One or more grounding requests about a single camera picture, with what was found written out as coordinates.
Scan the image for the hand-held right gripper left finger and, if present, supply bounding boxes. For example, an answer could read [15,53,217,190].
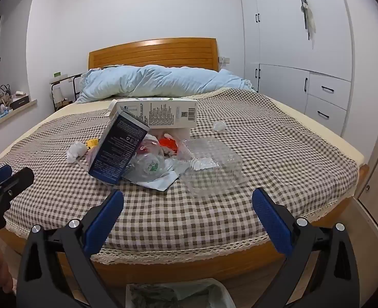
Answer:
[16,189,125,308]

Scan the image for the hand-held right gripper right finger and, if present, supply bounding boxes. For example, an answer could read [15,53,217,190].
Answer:
[251,187,360,308]

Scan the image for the silver white pouch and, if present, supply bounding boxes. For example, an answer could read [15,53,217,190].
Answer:
[125,163,180,190]

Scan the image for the dark blue carton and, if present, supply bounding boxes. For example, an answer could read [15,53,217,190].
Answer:
[89,110,150,186]

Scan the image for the clear printed plastic bottle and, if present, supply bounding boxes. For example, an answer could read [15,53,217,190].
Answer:
[129,134,173,183]

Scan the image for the clear plastic clamshell container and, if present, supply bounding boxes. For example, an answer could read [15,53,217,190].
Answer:
[180,137,249,198]

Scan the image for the red snack packet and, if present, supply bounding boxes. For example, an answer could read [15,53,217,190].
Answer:
[158,134,180,153]

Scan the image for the bin with clear bag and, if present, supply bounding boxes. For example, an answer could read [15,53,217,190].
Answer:
[125,277,237,308]

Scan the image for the white milk carton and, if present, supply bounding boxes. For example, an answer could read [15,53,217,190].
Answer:
[107,98,198,129]

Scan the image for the person's left hand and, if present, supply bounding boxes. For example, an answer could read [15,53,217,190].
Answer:
[0,237,15,296]

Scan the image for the beige windowsill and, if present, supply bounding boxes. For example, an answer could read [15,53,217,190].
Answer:
[0,98,39,137]

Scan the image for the black box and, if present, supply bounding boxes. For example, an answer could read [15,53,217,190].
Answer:
[9,94,31,110]

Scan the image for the white wardrobe drawer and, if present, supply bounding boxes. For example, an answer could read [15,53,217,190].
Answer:
[305,95,348,135]
[308,72,352,110]

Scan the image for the light blue duvet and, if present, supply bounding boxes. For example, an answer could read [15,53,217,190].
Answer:
[76,65,255,104]

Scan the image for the white wardrobe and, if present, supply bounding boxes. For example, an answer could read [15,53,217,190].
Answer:
[237,0,356,137]

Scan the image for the white hanging bag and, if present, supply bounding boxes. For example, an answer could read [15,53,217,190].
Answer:
[300,0,316,50]

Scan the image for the handbag with black handles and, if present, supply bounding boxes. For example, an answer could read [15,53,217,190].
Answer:
[0,84,13,103]

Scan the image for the black frame bedside table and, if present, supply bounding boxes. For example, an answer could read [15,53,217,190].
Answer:
[49,74,82,111]

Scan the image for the wooden bed frame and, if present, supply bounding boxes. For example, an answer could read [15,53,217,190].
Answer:
[0,37,369,291]

